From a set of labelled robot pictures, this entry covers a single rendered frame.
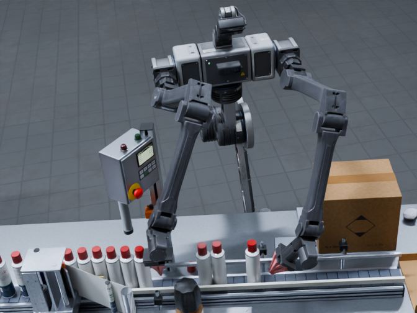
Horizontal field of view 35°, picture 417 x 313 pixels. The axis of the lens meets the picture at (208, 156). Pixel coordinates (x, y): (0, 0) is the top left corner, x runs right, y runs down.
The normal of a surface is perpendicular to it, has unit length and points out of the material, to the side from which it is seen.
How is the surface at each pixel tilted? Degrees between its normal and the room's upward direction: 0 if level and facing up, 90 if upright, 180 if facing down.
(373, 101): 0
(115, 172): 90
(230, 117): 90
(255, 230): 0
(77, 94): 0
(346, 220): 90
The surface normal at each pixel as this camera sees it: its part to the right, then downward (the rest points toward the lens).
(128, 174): 0.81, 0.28
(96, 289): -0.49, 0.53
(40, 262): -0.08, -0.82
